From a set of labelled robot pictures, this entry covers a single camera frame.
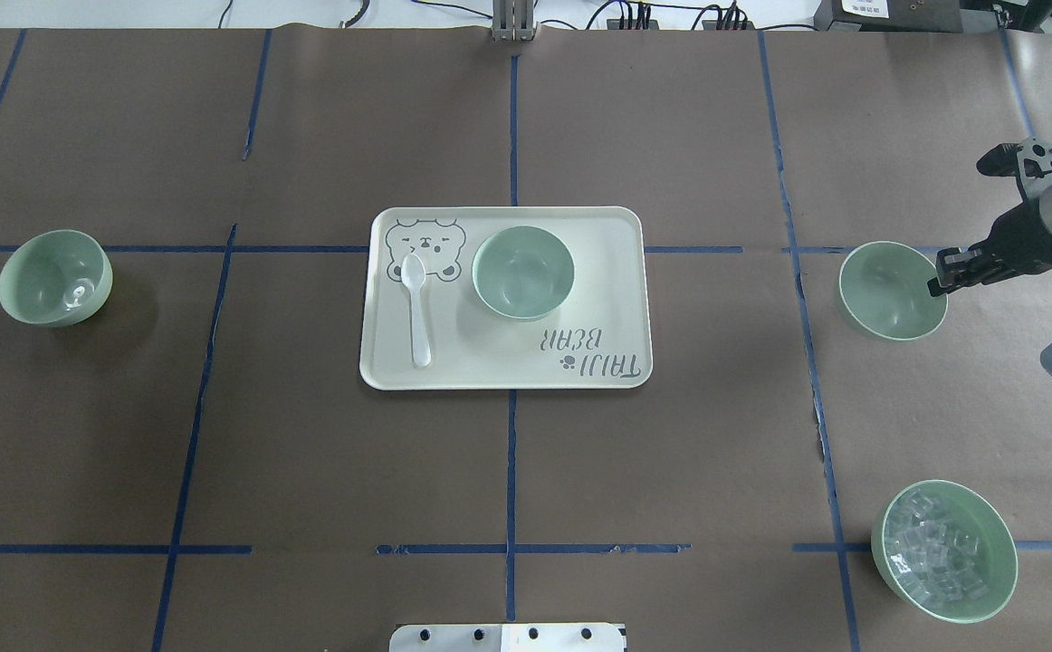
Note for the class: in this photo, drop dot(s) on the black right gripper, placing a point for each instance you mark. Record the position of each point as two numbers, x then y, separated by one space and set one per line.
1011 236

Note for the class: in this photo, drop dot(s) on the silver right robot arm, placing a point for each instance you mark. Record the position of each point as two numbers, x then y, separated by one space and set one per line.
1037 192

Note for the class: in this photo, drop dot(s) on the green bowl with ice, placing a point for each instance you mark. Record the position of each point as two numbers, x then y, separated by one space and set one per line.
945 550

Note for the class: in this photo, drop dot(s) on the green bowl on tray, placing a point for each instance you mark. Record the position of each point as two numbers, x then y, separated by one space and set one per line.
523 273

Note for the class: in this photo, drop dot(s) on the cream bear serving tray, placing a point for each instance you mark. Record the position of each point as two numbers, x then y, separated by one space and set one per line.
600 337

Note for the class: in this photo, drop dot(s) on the white plastic spoon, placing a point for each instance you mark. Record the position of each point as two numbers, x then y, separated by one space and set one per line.
413 276

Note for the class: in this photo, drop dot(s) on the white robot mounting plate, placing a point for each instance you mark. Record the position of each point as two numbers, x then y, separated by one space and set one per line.
562 636

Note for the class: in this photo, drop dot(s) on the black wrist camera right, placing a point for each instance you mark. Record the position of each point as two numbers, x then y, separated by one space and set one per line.
1032 158

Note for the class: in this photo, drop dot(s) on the grey aluminium post top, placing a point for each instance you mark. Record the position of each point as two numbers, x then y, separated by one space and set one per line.
513 20

